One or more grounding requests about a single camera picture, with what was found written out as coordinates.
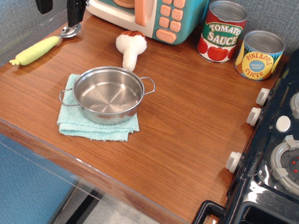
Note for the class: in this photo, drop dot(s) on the plush white mushroom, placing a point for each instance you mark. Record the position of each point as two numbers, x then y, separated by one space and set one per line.
131 44

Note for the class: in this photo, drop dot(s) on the stainless steel pot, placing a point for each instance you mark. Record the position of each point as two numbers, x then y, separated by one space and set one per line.
107 95

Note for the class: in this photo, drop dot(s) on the teal toy microwave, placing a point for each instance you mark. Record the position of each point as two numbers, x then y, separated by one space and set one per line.
168 21

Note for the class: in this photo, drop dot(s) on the light teal folded cloth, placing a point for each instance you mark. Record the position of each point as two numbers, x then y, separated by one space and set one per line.
71 121

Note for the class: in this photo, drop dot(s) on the tomato sauce can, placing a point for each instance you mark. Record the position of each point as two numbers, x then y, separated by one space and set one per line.
224 24

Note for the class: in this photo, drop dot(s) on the clear acrylic table guard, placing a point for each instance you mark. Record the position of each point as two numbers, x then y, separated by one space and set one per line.
34 190

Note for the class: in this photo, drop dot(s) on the pineapple slices can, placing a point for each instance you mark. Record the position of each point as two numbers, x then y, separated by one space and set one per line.
259 55

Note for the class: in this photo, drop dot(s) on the white stove knob top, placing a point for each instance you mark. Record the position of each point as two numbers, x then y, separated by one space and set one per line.
262 96

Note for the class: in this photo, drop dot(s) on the white stove knob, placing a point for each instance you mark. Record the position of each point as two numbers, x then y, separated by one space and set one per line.
233 161
262 96
253 116

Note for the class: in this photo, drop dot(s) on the white stove knob middle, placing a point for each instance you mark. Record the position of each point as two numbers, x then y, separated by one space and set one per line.
253 116

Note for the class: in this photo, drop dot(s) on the white stove knob bottom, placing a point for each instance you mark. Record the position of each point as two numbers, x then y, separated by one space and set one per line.
233 161

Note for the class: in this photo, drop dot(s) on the dark blue toy stove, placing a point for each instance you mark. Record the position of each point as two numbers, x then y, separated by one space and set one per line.
265 187

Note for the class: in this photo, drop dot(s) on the spoon with green handle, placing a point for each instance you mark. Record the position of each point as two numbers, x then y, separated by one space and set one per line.
42 47

